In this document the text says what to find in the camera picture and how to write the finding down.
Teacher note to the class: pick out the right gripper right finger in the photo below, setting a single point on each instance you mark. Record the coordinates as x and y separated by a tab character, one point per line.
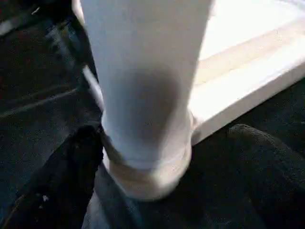
274	186

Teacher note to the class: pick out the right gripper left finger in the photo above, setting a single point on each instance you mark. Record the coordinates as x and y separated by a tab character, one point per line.
54	186

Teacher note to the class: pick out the white plastic table top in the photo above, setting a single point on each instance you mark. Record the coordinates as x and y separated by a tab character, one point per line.
238	83

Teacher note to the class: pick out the white plastic table leg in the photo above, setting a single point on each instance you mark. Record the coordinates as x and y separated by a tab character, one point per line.
143	71

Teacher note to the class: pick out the black table mat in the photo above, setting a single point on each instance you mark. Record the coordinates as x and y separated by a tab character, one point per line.
35	83

